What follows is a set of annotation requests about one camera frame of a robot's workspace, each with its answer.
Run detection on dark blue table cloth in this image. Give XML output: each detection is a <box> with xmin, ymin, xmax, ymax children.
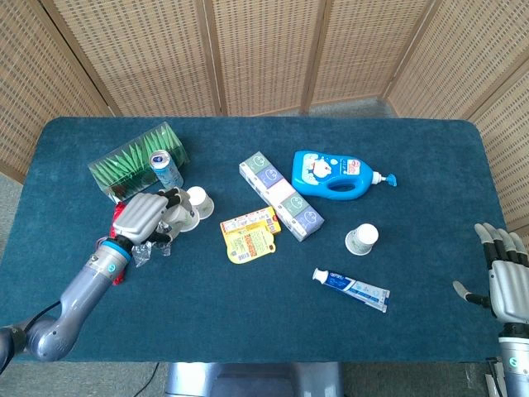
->
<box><xmin>0</xmin><ymin>116</ymin><xmax>521</xmax><ymax>364</ymax></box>

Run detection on clear box green tea bags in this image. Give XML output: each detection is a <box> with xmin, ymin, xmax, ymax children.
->
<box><xmin>88</xmin><ymin>121</ymin><xmax>191</xmax><ymax>203</ymax></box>

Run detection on woven folding screen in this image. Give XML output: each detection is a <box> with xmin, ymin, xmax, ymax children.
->
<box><xmin>0</xmin><ymin>0</ymin><xmax>529</xmax><ymax>276</ymax></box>

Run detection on blue detergent pump bottle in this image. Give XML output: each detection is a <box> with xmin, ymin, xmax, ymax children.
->
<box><xmin>291</xmin><ymin>150</ymin><xmax>398</xmax><ymax>202</ymax></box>

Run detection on yellow flat box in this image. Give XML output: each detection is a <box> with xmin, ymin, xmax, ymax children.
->
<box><xmin>219</xmin><ymin>206</ymin><xmax>283</xmax><ymax>239</ymax></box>

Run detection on crumpled clear plastic wrapper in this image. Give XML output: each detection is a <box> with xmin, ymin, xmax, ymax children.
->
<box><xmin>131</xmin><ymin>221</ymin><xmax>173</xmax><ymax>269</ymax></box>

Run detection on red snack package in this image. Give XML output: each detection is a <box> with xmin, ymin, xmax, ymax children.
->
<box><xmin>110</xmin><ymin>201</ymin><xmax>131</xmax><ymax>287</ymax></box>

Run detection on white paper cup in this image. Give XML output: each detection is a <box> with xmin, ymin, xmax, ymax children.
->
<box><xmin>345</xmin><ymin>222</ymin><xmax>379</xmax><ymax>256</ymax></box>
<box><xmin>164</xmin><ymin>201</ymin><xmax>200</xmax><ymax>233</ymax></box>
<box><xmin>186</xmin><ymin>186</ymin><xmax>215</xmax><ymax>220</ymax></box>

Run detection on yellow die-cut packet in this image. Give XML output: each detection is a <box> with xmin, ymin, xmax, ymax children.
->
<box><xmin>225</xmin><ymin>228</ymin><xmax>277</xmax><ymax>265</ymax></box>

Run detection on blue white toothpaste tube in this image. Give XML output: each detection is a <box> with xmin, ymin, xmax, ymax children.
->
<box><xmin>312</xmin><ymin>267</ymin><xmax>391</xmax><ymax>314</ymax></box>

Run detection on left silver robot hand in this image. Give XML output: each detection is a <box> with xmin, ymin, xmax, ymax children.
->
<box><xmin>112</xmin><ymin>187</ymin><xmax>195</xmax><ymax>246</ymax></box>

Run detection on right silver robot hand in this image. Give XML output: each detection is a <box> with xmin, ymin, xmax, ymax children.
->
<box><xmin>452</xmin><ymin>222</ymin><xmax>529</xmax><ymax>324</ymax></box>

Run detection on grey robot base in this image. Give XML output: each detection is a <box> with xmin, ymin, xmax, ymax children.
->
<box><xmin>164</xmin><ymin>362</ymin><xmax>344</xmax><ymax>397</ymax></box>

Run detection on long pastel tissue pack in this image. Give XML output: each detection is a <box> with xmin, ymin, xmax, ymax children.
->
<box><xmin>238</xmin><ymin>151</ymin><xmax>326</xmax><ymax>243</ymax></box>

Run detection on light blue drink can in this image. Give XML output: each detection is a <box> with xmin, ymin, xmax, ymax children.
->
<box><xmin>148</xmin><ymin>150</ymin><xmax>184</xmax><ymax>192</ymax></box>

